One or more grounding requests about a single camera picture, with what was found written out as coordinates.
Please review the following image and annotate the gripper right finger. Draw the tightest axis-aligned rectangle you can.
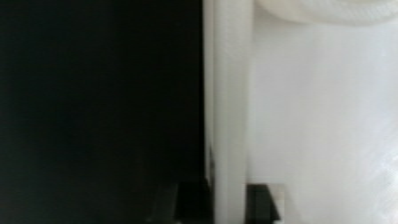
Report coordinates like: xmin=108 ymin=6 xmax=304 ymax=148
xmin=245 ymin=184 xmax=281 ymax=224

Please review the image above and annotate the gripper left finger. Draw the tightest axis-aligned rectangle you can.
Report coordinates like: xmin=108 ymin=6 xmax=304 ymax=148
xmin=174 ymin=182 xmax=213 ymax=224

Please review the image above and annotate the white square table top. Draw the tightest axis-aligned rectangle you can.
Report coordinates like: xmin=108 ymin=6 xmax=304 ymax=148
xmin=204 ymin=0 xmax=398 ymax=224

